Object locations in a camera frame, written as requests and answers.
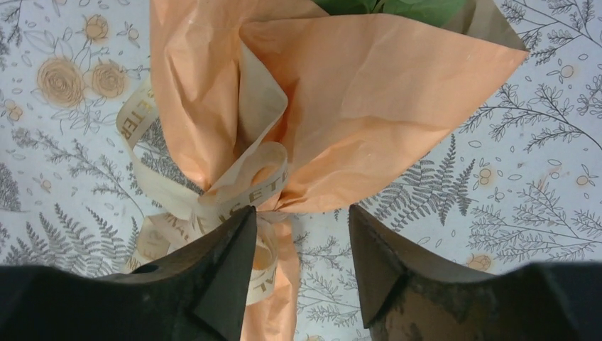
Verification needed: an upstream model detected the orange paper bouquet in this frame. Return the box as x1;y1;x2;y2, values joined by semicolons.
150;1;527;340

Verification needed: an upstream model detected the floral patterned table mat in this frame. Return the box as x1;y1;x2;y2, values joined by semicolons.
0;0;602;341

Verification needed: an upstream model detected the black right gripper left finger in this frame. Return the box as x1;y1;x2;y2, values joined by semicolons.
1;206;257;340

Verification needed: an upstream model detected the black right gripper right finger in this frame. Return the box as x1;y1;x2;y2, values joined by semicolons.
349;205;601;340

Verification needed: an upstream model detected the cream printed ribbon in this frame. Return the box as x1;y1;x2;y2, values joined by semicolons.
116;77;290;307

